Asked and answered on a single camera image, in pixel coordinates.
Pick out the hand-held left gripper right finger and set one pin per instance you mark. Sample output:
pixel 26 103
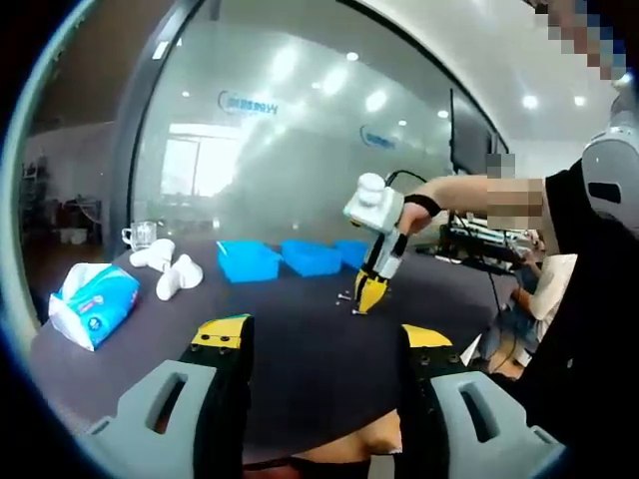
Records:
pixel 499 414

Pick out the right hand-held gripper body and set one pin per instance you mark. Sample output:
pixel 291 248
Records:
pixel 374 207

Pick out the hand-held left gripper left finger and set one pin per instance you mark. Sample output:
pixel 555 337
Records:
pixel 160 399

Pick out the blue plastic bin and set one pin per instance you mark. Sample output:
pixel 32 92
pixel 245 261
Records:
pixel 352 252
pixel 309 259
pixel 247 264

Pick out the person's right hand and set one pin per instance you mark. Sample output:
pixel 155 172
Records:
pixel 417 222

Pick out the striped equipment rack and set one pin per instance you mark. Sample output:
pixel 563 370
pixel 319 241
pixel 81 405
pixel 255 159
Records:
pixel 479 237

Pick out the blue white tissue pack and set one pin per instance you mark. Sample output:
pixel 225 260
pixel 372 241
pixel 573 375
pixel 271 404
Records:
pixel 92 307

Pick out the white plastic pipe fittings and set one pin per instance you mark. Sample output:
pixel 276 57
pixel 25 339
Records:
pixel 177 279

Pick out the white plastic handheld device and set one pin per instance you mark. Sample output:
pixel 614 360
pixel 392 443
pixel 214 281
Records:
pixel 152 254

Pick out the person's bare leg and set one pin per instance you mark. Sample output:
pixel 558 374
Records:
pixel 349 446

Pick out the clear glass mug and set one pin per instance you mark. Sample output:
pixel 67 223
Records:
pixel 142 237

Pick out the grey chest-worn device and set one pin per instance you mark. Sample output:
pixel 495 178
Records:
pixel 606 159

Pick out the black wall monitor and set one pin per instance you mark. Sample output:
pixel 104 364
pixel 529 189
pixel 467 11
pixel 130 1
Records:
pixel 469 140

